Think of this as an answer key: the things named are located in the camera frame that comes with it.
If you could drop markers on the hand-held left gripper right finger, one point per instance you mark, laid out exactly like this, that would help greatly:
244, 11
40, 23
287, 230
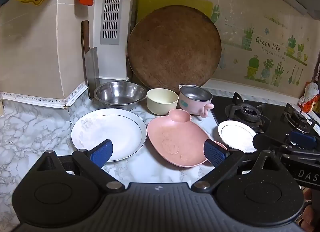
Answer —
215, 153

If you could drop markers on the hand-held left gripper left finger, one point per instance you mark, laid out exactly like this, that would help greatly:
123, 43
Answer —
101, 153

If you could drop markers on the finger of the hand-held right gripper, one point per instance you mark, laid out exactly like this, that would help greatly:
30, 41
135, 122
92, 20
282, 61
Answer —
302, 138
267, 142

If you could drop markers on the large white plate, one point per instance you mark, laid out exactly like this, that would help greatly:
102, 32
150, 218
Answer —
107, 129

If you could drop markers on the small white plate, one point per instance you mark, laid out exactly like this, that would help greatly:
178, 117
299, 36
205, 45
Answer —
235, 134

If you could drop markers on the pink bear-shaped plate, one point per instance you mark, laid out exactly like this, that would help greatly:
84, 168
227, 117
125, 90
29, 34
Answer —
175, 137

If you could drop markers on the stainless steel bowl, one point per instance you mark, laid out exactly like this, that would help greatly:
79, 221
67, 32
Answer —
120, 94

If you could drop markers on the cream bowl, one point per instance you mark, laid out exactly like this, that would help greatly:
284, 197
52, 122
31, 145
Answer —
162, 104

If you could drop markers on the black gas stove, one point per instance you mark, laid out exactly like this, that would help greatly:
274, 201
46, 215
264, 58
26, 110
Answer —
275, 123

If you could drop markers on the colourful packet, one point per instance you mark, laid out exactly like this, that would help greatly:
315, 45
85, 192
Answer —
311, 97

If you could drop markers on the white patterned edge trim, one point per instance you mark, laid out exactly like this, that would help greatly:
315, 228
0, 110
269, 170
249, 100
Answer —
37, 99

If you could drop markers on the round wooden cutting board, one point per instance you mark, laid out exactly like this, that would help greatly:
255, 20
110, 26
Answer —
175, 46

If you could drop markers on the white vented column cover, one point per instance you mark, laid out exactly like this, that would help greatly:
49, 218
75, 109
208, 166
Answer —
125, 21

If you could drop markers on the yellow-green plastic cutting board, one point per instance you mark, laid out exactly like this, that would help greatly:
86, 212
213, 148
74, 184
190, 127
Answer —
150, 1

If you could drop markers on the plant print wall sticker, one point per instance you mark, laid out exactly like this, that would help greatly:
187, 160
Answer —
252, 64

